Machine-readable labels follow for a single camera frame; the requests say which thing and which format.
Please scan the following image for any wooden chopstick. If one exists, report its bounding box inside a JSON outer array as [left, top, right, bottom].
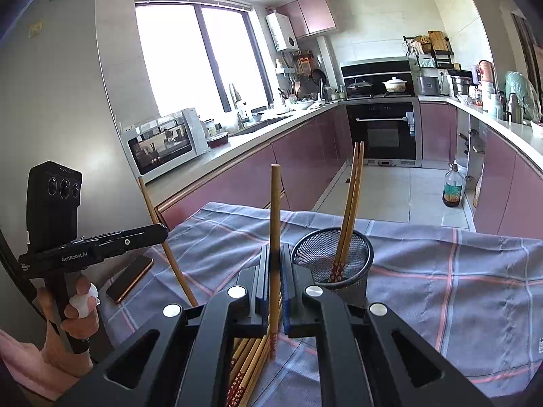
[[226, 338, 262, 406], [237, 340, 270, 406], [229, 338, 254, 384], [269, 163, 281, 360], [137, 176, 199, 307], [329, 142, 360, 283], [335, 141, 364, 283], [226, 334, 270, 406]]

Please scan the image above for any pink sleeve left forearm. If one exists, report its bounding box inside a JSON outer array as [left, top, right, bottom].
[[1, 331, 94, 406]]

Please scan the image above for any kitchen window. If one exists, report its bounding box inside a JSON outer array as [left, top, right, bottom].
[[135, 2, 273, 122]]

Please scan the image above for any person left hand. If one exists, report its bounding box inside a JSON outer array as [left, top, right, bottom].
[[37, 275, 98, 340]]

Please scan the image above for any black smartphone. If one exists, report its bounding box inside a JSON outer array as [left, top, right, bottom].
[[106, 255, 154, 305]]

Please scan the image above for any white microwave oven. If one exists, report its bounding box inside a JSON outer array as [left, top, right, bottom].
[[120, 108, 210, 184]]

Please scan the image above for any black mesh utensil cup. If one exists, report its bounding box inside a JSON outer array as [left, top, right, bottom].
[[292, 227, 374, 307]]

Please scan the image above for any grey plaid tablecloth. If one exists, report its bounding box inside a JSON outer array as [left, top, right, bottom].
[[99, 202, 542, 406]]

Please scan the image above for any oil bottle on floor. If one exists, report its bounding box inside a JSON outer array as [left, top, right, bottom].
[[442, 163, 465, 208]]

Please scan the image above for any black built-in oven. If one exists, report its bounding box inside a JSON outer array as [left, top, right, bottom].
[[340, 56, 423, 167]]

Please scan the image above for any white water heater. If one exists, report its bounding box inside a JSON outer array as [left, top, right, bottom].
[[266, 12, 299, 53]]

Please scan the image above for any black lidded wok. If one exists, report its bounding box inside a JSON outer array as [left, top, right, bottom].
[[346, 78, 373, 97]]

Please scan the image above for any white ceramic pot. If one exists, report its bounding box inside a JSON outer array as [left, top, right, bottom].
[[383, 76, 411, 93]]

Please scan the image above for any pink upper cabinet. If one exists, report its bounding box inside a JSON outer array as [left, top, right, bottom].
[[277, 0, 337, 39]]

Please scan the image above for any pink thermos jug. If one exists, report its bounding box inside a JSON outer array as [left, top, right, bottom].
[[478, 60, 497, 93]]

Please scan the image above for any black tracking camera left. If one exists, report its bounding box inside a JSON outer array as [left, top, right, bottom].
[[26, 161, 83, 254]]

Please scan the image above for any black wall spice rack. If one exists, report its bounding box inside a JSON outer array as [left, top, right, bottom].
[[403, 31, 455, 70]]

